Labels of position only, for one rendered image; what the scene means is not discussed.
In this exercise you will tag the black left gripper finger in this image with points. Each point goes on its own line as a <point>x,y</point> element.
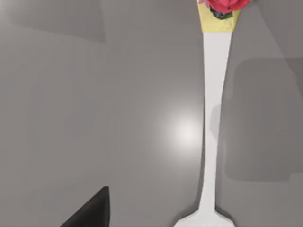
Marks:
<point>97,210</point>

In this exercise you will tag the tall white and yellow vase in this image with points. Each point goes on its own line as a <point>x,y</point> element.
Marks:
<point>213,118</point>

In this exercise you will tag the red flower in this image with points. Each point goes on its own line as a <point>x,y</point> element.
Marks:
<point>225,6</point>

